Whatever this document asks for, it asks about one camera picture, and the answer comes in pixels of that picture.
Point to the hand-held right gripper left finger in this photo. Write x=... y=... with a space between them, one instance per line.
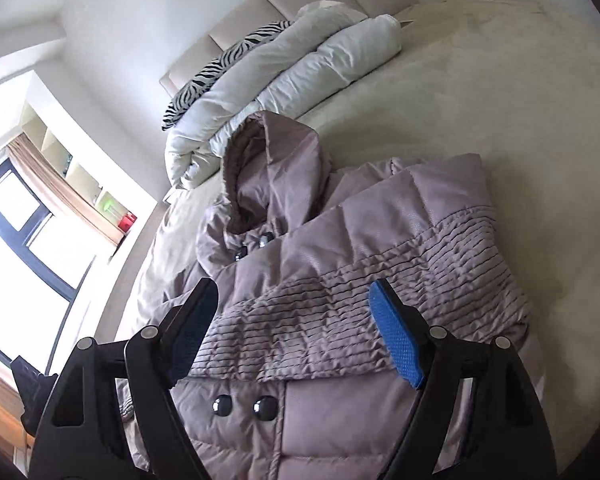
x=190 y=332

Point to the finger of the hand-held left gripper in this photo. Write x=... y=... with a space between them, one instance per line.
x=32 y=395

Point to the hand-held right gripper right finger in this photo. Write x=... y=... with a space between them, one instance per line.
x=396 y=332

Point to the mauve quilted hooded jacket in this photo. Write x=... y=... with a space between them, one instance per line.
x=330 y=240

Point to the red box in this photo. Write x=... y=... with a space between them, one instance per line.
x=129 y=222

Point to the black framed window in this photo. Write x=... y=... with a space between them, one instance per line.
x=10 y=200

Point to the beige curtain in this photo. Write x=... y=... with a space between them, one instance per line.
x=55 y=180

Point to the white built-in shelf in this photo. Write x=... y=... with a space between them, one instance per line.
x=50 y=140

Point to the bed with beige sheet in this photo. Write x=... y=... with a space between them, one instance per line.
x=505 y=110

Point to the zebra print pillow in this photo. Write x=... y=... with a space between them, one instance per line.
x=205 y=77

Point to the white folded duvet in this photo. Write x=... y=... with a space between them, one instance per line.
x=305 y=60

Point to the beige padded headboard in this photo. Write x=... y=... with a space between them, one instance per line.
x=290 y=0

